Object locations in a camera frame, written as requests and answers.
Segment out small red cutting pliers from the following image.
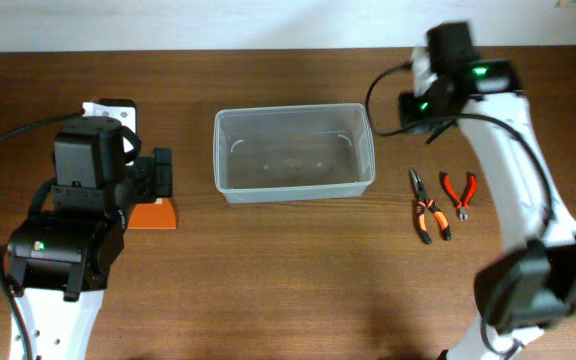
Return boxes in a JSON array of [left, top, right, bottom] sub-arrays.
[[439, 171, 479, 222]]

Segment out long nose pliers orange black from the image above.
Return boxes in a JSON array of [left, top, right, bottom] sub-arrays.
[[409, 169, 452, 245]]

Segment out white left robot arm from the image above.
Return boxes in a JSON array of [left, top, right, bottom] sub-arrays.
[[0, 116, 173, 359]]

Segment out clear plastic container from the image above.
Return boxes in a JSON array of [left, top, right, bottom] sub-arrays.
[[213, 103, 376, 204]]

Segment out orange scraper wooden handle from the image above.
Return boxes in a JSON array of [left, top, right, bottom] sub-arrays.
[[128, 198, 178, 230]]

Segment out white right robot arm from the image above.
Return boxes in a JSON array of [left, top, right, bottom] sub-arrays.
[[401, 22, 576, 359]]

